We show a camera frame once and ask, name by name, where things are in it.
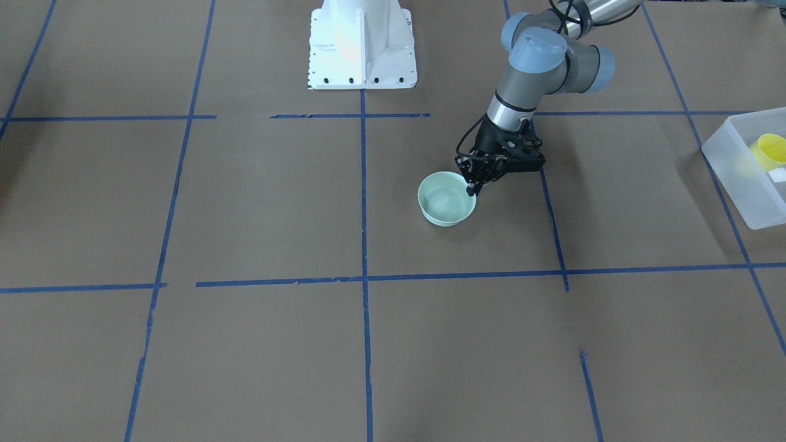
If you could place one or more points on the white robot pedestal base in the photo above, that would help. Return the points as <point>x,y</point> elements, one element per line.
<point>361,45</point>

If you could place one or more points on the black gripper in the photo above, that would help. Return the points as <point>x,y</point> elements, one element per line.
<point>486,142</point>

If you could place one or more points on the white label sticker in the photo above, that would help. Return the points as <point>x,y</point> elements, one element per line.
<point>778,175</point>

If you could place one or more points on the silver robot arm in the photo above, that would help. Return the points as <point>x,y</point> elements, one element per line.
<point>545,57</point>

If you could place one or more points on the yellow plastic cup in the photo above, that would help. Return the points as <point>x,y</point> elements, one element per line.
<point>769,151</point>

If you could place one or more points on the translucent plastic storage box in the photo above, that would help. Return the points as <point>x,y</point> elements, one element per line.
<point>759,200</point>

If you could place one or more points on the mint green bowl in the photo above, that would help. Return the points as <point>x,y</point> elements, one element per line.
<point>444,200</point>

